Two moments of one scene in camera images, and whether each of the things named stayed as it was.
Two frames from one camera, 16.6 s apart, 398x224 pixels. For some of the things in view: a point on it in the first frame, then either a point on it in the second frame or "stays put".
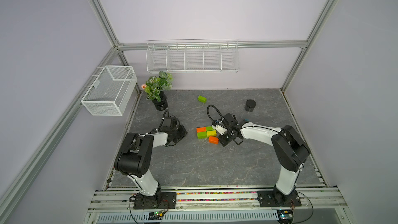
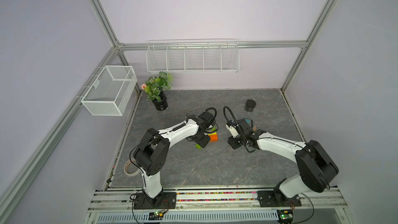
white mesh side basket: [111, 93] stays put
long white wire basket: [193, 56] stays put
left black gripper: [183, 133] to [203, 142]
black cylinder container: [250, 105] stays put
